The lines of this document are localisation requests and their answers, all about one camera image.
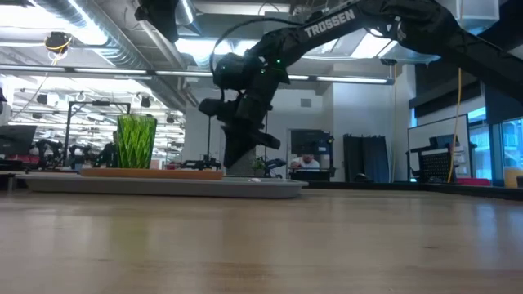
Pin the black gantry frame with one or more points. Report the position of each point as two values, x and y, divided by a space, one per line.
209 139
98 103

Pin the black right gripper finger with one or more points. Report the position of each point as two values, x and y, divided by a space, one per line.
241 165
241 141

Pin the dark computer monitor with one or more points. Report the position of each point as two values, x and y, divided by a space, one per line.
16 139

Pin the background black robot arm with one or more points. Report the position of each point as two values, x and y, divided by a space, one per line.
202 164
46 153

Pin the long ceiling light strip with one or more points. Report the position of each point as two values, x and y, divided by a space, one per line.
351 79

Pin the orange round plate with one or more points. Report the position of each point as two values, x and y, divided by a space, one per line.
155 174

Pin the grey wall vent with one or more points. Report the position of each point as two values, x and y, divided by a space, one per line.
305 102

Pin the silver ventilation duct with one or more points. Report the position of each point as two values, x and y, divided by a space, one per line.
102 36

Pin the yellow box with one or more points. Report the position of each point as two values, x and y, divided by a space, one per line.
513 178

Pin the red flat object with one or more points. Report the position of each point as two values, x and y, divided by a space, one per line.
474 182

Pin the black perforated cart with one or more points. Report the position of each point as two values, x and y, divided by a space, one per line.
435 165

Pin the person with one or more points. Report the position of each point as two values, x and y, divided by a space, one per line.
108 155
305 163

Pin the whiteboard on stand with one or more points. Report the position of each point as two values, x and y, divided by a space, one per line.
439 126

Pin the green ribbed glass cup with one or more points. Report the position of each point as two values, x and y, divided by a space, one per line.
136 141

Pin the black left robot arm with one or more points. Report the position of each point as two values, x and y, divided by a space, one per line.
161 16

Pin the small green plant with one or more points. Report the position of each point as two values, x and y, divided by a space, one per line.
258 165

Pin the grey plastic tray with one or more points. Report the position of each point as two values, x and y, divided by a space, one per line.
163 188

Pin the dark curtain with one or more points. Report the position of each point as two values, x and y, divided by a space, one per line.
365 159

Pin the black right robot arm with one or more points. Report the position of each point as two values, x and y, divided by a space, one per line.
425 26

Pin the dark cabinet with screen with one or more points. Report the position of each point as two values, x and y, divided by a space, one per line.
310 141

